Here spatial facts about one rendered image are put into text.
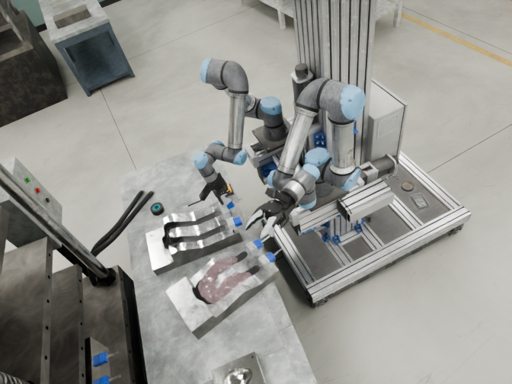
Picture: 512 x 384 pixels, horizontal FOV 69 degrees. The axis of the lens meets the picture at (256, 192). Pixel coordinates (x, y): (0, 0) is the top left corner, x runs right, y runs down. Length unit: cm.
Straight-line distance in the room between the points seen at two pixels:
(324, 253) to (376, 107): 110
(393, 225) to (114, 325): 190
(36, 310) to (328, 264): 173
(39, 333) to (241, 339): 83
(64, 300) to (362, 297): 183
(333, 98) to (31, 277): 140
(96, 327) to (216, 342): 66
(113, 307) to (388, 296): 175
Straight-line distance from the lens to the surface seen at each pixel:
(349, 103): 139
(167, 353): 193
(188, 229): 208
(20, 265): 190
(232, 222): 201
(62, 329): 194
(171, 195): 242
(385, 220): 282
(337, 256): 262
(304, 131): 149
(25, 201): 176
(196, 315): 182
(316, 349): 262
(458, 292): 287
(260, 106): 209
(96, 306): 223
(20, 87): 558
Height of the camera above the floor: 251
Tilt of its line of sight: 49 degrees down
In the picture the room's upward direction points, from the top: 15 degrees counter-clockwise
